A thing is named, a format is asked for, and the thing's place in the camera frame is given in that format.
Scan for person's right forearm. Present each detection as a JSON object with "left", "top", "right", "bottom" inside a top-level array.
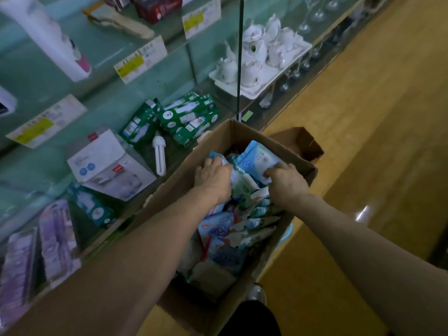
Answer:
[{"left": 290, "top": 196, "right": 448, "bottom": 336}]

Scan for black cap white bottle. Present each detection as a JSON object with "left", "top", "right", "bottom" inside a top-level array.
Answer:
[{"left": 0, "top": 86, "right": 18, "bottom": 116}]

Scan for person's black white shoe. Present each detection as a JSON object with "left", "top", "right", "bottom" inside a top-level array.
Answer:
[{"left": 245, "top": 285, "right": 268, "bottom": 305}]

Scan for cream brush white handle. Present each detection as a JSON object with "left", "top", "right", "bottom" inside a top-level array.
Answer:
[{"left": 0, "top": 0, "right": 93, "bottom": 83}]

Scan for person's left forearm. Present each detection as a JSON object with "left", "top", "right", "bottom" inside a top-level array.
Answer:
[{"left": 7, "top": 196, "right": 221, "bottom": 336}]

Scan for person's left hand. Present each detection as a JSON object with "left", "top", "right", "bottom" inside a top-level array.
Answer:
[{"left": 194, "top": 156, "right": 234, "bottom": 206}]

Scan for white ceramic tea set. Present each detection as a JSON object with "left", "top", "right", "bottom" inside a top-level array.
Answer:
[{"left": 209, "top": 14, "right": 312, "bottom": 100}]

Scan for white tube lamp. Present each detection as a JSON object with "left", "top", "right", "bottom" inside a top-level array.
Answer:
[{"left": 152, "top": 134, "right": 169, "bottom": 178}]

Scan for person's black trousers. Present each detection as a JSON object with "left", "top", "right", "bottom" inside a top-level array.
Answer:
[{"left": 217, "top": 301, "right": 282, "bottom": 336}]

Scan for clear wrapped purple items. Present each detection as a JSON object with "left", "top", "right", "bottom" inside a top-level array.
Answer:
[{"left": 0, "top": 199, "right": 83, "bottom": 329}]

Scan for green bulb boxes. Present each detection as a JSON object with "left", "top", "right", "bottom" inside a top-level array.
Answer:
[{"left": 120, "top": 91, "right": 221, "bottom": 149}]

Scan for pile of packets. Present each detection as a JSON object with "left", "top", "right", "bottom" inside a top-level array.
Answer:
[{"left": 178, "top": 140, "right": 288, "bottom": 298}]

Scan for slim green white box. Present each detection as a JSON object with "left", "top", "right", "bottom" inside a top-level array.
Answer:
[{"left": 66, "top": 182, "right": 119, "bottom": 230}]

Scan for wooden handled brush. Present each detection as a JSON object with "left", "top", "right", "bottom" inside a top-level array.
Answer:
[{"left": 83, "top": 2, "right": 156, "bottom": 41}]

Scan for white printed box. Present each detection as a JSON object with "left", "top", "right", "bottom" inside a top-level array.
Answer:
[{"left": 66, "top": 128, "right": 158, "bottom": 202}]

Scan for person's right hand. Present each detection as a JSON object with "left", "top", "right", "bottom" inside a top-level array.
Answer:
[{"left": 264, "top": 162, "right": 311, "bottom": 210}]

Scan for blue plastic stool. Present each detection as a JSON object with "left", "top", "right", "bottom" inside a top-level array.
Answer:
[{"left": 276, "top": 222, "right": 295, "bottom": 245}]

